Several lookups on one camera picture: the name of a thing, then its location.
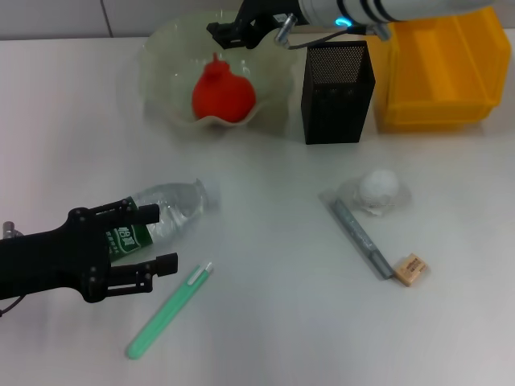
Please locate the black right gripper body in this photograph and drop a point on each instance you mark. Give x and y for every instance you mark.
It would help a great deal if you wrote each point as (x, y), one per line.
(265, 16)

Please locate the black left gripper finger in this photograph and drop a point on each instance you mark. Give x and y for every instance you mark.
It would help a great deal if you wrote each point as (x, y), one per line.
(165, 265)
(147, 213)

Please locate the white paper ball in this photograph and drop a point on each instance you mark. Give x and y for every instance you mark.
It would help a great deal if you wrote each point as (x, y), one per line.
(378, 185)

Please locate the tan eraser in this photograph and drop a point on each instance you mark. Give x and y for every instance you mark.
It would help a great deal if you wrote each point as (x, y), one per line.
(411, 270)

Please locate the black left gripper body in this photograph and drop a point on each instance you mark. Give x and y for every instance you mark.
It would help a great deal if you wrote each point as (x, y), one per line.
(60, 257)

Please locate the yellow plastic storage bin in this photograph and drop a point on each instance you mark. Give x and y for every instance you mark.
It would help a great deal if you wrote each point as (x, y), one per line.
(434, 108)

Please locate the grey silver marker pen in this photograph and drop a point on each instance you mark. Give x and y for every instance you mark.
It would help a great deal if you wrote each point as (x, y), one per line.
(358, 235)

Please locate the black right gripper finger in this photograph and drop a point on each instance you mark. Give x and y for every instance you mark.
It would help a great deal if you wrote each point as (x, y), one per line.
(221, 29)
(235, 42)

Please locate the clear water bottle green label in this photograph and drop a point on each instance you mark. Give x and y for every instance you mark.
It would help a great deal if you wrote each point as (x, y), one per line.
(177, 201)

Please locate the translucent green wavy fruit bowl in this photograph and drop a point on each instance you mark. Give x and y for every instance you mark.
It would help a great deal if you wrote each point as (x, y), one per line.
(169, 80)

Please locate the mint green pen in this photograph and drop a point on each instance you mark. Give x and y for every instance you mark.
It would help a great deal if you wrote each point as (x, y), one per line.
(161, 317)

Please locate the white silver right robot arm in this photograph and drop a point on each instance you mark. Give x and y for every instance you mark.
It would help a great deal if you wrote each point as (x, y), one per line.
(362, 8)

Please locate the black mesh pen holder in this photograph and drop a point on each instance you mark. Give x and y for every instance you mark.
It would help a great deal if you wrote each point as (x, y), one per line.
(334, 116)

